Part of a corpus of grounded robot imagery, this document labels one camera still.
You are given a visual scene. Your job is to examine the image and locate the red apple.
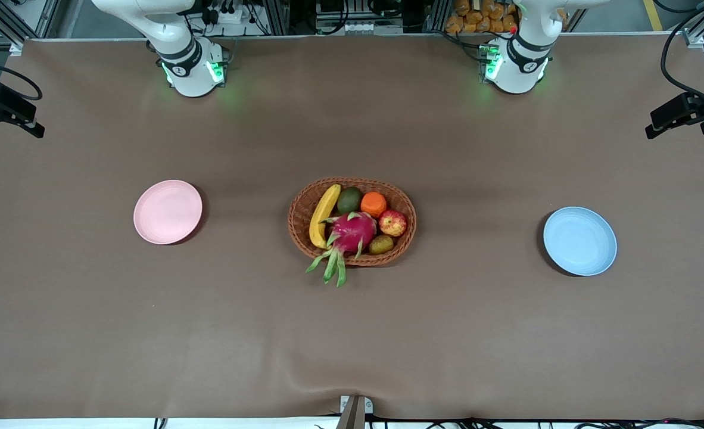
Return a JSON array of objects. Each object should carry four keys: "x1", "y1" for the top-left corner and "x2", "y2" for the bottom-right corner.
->
[{"x1": 378, "y1": 209, "x2": 408, "y2": 238}]

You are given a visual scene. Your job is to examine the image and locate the grey electronics box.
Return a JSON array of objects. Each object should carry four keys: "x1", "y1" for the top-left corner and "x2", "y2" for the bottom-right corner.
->
[{"x1": 315, "y1": 0, "x2": 405, "y2": 35}]

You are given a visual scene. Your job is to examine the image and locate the metal camera bracket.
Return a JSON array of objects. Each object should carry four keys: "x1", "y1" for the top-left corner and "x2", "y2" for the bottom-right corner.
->
[{"x1": 335, "y1": 394, "x2": 374, "y2": 429}]

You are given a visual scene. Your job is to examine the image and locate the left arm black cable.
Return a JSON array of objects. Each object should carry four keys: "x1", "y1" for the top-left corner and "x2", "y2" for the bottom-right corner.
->
[{"x1": 661, "y1": 0, "x2": 704, "y2": 103}]

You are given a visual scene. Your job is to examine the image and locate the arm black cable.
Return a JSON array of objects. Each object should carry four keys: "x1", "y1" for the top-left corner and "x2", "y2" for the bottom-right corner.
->
[
  {"x1": 0, "y1": 60, "x2": 43, "y2": 101},
  {"x1": 661, "y1": 0, "x2": 704, "y2": 103}
]

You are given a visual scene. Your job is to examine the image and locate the bag of orange items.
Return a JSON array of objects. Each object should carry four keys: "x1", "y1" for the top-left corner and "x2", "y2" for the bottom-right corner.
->
[{"x1": 446, "y1": 0, "x2": 519, "y2": 34}]

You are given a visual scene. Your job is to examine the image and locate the pink plate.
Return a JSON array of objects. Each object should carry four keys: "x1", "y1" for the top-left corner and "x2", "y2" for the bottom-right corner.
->
[{"x1": 133, "y1": 179, "x2": 204, "y2": 245}]

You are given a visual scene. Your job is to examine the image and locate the pink dragon fruit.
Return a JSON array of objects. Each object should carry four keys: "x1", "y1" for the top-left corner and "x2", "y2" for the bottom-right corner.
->
[{"x1": 305, "y1": 212, "x2": 378, "y2": 288}]

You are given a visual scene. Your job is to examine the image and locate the orange fruit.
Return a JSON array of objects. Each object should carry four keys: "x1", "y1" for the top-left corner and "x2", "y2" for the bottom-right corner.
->
[{"x1": 360, "y1": 191, "x2": 388, "y2": 219}]

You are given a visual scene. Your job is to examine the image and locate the white power strip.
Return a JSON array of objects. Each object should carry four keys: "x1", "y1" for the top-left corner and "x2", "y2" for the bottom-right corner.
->
[{"x1": 206, "y1": 5, "x2": 260, "y2": 26}]

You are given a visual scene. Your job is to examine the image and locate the brown table cloth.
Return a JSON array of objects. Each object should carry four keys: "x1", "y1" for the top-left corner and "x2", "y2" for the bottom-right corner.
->
[{"x1": 0, "y1": 33, "x2": 704, "y2": 421}]

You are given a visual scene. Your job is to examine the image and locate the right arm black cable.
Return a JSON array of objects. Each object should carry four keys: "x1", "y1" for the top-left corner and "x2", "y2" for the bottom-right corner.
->
[{"x1": 0, "y1": 60, "x2": 43, "y2": 101}]

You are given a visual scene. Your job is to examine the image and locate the green avocado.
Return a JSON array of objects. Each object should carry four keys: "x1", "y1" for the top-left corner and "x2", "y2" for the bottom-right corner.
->
[{"x1": 336, "y1": 186, "x2": 363, "y2": 216}]

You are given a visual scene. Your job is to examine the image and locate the brown wicker basket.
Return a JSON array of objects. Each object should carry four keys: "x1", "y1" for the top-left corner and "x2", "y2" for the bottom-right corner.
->
[{"x1": 287, "y1": 176, "x2": 418, "y2": 267}]

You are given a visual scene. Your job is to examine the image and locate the yellow banana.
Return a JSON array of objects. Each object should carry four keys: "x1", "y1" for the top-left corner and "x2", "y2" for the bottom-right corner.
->
[{"x1": 309, "y1": 184, "x2": 342, "y2": 250}]

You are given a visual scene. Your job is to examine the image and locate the blue plate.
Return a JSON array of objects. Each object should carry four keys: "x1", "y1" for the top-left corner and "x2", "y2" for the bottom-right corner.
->
[{"x1": 543, "y1": 206, "x2": 618, "y2": 277}]

